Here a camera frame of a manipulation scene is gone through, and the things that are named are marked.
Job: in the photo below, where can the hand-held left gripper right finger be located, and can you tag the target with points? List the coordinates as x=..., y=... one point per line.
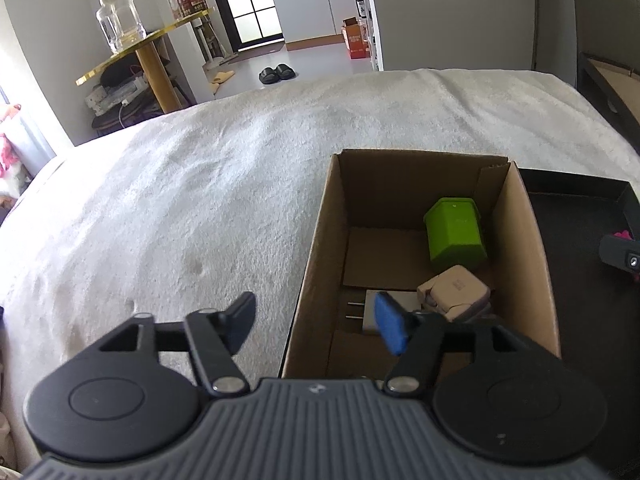
x=392, y=325

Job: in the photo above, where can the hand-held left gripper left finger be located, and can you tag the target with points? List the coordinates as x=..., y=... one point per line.
x=242, y=320

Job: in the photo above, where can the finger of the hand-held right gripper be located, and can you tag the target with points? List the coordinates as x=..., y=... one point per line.
x=617, y=252

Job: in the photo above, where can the pink toy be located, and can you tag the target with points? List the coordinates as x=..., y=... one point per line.
x=623, y=234

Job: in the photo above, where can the white plug charger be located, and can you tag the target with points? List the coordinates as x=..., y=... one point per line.
x=370, y=315

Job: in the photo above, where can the black tray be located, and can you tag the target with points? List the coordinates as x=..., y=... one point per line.
x=570, y=240

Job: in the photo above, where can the beige folding charger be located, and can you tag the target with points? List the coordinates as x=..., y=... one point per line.
x=452, y=287

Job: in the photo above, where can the brown cardboard box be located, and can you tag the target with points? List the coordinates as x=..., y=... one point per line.
x=380, y=250

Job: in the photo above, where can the green hexagonal box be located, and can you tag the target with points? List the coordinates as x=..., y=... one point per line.
x=455, y=232

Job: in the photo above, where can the black box with cardboard liner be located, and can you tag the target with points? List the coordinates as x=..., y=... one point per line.
x=617, y=90

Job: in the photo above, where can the pair of beige slippers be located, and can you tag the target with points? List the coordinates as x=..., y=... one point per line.
x=221, y=80

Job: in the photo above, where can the grey headboard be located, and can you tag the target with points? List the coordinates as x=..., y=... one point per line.
x=555, y=15

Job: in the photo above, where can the white power strip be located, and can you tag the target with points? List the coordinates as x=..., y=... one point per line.
x=112, y=96

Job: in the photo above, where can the gold round side table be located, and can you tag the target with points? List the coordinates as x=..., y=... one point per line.
x=155, y=75

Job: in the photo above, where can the grey door mat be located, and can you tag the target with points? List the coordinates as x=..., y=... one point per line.
x=260, y=52

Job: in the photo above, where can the floral cloth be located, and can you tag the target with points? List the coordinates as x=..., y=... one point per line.
x=12, y=155

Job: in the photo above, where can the orange cardboard box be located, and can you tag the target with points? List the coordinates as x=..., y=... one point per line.
x=356, y=40

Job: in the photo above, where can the black framed glass door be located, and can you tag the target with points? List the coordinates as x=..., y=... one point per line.
x=227, y=5

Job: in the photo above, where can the white cabinet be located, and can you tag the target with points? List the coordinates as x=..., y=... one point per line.
x=315, y=7

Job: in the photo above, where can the black spray bottle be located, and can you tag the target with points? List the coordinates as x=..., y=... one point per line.
x=360, y=4

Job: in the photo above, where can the clear glass jar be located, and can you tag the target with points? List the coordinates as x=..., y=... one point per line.
x=120, y=20

